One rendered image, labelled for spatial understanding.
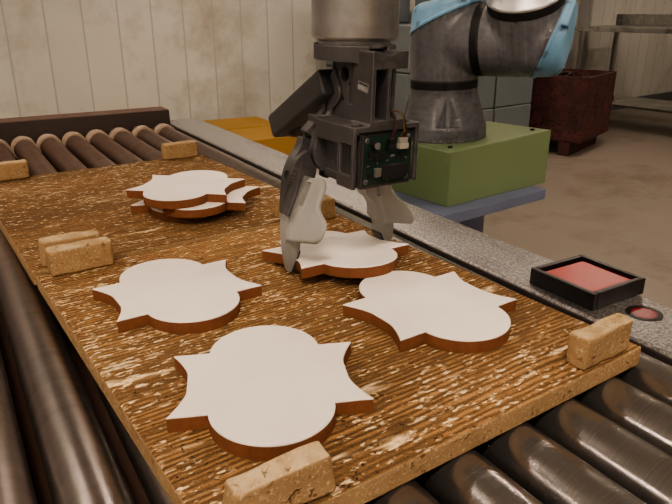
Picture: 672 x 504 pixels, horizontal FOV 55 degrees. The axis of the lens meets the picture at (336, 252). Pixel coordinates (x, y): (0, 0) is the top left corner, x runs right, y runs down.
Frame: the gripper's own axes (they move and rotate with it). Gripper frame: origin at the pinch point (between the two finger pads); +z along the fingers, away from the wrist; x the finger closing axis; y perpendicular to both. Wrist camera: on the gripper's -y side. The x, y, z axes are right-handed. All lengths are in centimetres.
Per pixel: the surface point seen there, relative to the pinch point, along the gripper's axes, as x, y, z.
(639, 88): 752, -418, 71
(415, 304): -1.5, 13.7, -0.2
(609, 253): 256, -123, 94
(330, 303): -5.8, 7.7, 1.0
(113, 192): -10.6, -39.0, 2.0
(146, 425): -24.9, 15.7, 1.1
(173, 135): 16, -85, 5
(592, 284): 17.9, 17.1, 1.2
